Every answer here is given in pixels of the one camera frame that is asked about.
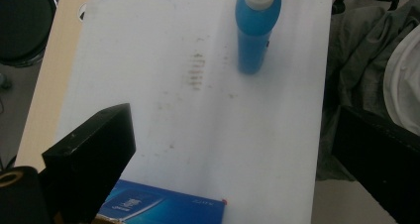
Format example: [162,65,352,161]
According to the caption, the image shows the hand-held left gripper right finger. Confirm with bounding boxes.
[331,104,420,224]

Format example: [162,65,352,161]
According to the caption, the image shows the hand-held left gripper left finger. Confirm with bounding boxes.
[42,102,137,224]

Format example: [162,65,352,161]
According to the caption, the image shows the blue cardboard box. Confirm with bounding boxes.
[94,178,229,224]

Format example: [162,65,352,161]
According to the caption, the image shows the blue bottle with white cap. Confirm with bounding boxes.
[234,0,283,75]

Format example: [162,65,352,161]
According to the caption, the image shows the grey cloth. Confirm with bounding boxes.
[316,0,420,182]

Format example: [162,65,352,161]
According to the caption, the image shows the white cloth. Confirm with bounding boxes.
[382,25,420,137]

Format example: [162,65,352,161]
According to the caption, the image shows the black round stool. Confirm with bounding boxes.
[0,0,58,68]

